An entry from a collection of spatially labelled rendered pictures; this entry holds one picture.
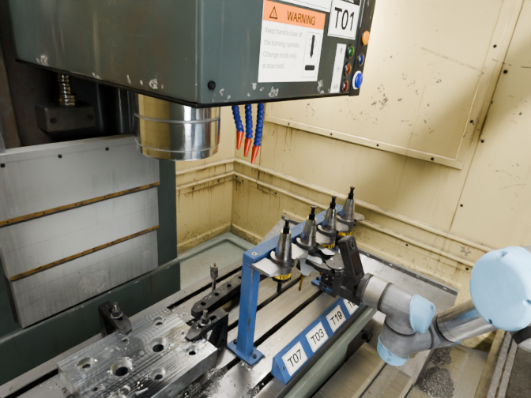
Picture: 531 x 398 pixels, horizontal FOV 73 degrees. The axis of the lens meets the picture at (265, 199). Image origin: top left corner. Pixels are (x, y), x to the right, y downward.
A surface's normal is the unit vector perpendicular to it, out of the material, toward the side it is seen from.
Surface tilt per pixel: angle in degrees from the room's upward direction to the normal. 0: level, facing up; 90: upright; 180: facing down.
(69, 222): 89
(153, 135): 90
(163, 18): 90
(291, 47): 90
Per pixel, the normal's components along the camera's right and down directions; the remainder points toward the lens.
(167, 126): 0.04, 0.40
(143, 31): -0.65, 0.25
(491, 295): -0.97, -0.07
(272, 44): 0.76, 0.32
